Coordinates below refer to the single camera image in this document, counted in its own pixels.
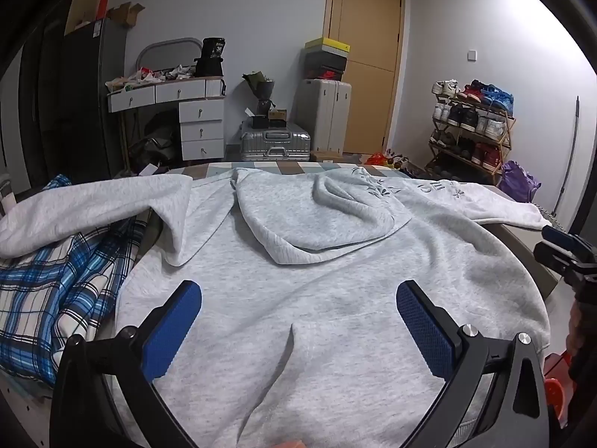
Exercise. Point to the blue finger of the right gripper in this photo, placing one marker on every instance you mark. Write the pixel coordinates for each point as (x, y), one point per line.
(558, 238)

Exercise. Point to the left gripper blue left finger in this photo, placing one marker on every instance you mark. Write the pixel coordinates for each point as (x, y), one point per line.
(165, 328)

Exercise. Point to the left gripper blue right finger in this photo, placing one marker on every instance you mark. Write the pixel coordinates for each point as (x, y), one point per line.
(431, 328)

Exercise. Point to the light grey hoodie sweatshirt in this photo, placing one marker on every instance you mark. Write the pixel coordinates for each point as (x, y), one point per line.
(299, 336)

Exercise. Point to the person's right hand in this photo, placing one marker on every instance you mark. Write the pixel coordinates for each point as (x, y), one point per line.
(575, 337)

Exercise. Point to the purple plastic bag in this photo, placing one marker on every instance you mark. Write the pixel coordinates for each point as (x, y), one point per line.
(517, 183)

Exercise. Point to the blue white plaid shirt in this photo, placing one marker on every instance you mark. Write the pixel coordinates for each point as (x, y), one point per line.
(65, 288)

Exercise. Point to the red plastic stool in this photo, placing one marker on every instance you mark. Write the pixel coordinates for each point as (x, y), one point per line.
(559, 386)

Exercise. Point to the grey leaning pole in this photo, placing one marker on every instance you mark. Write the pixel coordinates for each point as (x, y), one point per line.
(569, 156)

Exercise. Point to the wooden shoe rack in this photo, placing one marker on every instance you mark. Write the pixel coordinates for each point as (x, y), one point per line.
(472, 132)

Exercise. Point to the red orange toy pile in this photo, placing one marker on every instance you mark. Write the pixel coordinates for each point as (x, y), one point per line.
(388, 159)

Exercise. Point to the checkered bed sheet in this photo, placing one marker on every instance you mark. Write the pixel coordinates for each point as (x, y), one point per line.
(281, 168)

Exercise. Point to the black wardrobe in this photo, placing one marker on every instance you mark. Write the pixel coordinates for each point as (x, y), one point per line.
(64, 123)

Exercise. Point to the silver hard-shell suitcase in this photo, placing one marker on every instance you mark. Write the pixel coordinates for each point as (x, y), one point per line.
(290, 143)

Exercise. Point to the white drawer desk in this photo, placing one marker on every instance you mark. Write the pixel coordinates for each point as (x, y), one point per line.
(201, 107)

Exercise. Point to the white tall suitcase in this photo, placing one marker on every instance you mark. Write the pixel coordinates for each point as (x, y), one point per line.
(321, 108)

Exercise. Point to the wrapped flower bouquet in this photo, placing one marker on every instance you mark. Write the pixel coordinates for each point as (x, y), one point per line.
(262, 89)

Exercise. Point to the black gift bag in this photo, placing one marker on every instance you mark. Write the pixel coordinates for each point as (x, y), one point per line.
(209, 64)

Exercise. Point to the wooden door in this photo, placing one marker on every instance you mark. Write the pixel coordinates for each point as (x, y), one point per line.
(374, 29)

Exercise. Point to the black shoe box stack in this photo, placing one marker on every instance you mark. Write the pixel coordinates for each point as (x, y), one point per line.
(324, 65)

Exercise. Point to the arched grey mirror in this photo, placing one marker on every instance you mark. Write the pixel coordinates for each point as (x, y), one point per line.
(167, 55)

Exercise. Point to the yellow lid shoe box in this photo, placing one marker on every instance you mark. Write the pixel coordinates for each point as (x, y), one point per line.
(327, 44)

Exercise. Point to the open cardboard box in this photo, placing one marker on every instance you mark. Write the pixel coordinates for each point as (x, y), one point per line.
(126, 14)

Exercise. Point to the white wall switch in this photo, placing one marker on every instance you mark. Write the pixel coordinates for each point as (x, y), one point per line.
(472, 55)

